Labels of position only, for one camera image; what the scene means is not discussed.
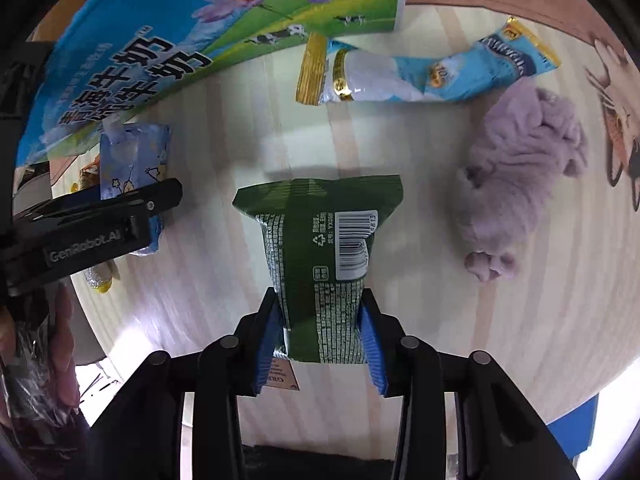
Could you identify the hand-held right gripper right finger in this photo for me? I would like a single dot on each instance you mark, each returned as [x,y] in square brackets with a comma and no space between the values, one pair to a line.
[372,355]

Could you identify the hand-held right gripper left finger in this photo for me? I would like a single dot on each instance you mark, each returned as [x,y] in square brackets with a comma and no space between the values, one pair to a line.
[265,355]

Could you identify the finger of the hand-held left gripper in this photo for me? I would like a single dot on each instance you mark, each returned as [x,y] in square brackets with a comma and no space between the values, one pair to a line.
[150,200]

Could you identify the blue printed tissue packet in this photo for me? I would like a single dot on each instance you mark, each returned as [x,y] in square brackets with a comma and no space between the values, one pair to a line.
[132,160]

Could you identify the green snack packet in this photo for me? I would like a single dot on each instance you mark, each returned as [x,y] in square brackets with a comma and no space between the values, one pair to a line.
[310,240]

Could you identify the person's left hand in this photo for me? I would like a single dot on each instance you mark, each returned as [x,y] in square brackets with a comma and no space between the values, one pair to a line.
[65,345]

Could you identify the brown paper label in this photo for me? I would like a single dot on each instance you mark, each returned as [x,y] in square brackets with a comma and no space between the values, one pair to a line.
[285,377]

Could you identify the yellow wrapped candy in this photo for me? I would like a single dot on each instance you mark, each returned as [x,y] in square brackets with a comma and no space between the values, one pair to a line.
[102,277]

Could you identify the orange snack packet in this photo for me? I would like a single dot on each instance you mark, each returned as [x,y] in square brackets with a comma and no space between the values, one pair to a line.
[91,172]

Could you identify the blue milk carton box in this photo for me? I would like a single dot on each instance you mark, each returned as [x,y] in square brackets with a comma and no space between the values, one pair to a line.
[150,45]

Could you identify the purple plush cloth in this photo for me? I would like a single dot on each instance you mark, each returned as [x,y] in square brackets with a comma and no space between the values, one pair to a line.
[520,170]

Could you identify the light blue gold-edged pouch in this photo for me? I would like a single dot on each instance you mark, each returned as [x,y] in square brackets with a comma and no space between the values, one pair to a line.
[400,72]

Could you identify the brown cat print mat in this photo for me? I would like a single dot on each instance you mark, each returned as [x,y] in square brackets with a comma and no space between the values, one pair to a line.
[617,125]

